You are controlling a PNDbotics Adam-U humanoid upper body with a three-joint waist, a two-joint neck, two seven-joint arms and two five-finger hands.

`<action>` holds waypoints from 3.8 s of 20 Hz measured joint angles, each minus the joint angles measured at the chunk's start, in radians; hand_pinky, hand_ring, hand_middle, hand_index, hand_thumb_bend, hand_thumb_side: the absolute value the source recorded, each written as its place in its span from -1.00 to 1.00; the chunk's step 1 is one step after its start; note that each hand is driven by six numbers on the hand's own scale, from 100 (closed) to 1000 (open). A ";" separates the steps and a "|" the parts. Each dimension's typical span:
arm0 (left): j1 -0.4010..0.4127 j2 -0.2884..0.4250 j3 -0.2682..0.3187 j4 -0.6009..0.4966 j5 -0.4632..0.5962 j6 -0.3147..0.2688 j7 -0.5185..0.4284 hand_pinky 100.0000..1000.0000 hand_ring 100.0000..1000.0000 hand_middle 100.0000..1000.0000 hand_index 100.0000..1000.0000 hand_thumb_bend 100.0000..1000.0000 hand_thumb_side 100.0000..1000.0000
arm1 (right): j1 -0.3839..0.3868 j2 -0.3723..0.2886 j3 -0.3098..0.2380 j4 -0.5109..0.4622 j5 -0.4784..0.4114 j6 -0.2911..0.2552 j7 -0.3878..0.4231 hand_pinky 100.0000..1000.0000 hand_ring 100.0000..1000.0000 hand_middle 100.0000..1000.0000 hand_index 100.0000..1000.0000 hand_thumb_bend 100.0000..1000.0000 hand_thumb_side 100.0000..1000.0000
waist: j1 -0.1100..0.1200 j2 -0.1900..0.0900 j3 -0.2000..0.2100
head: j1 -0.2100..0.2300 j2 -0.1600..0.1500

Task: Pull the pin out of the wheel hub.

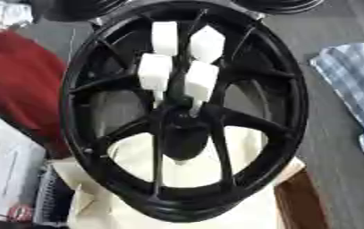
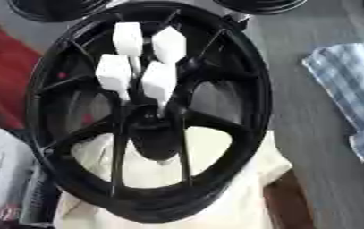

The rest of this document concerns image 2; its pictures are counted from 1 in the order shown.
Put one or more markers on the white pin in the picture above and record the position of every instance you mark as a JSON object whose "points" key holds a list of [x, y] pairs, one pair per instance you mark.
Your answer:
{"points": [[127, 38], [113, 73], [158, 81], [169, 44]]}

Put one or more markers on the black spoked wheel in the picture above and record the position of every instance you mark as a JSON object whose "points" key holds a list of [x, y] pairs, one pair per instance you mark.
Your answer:
{"points": [[242, 89]]}

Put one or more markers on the cream white stand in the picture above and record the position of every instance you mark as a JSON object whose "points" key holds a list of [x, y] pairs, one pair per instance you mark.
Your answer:
{"points": [[231, 205]]}

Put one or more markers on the black round tyre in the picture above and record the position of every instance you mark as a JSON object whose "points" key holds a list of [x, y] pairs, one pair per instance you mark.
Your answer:
{"points": [[54, 9], [260, 6]]}

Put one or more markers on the blue white checked cloth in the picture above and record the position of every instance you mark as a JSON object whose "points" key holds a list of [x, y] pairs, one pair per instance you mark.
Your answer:
{"points": [[349, 89]]}

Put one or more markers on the red cloth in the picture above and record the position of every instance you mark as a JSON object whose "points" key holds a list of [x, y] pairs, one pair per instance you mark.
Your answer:
{"points": [[5, 74]]}

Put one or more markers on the white paper sheet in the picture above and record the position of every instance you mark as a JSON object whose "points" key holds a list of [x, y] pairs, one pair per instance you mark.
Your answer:
{"points": [[2, 170]]}

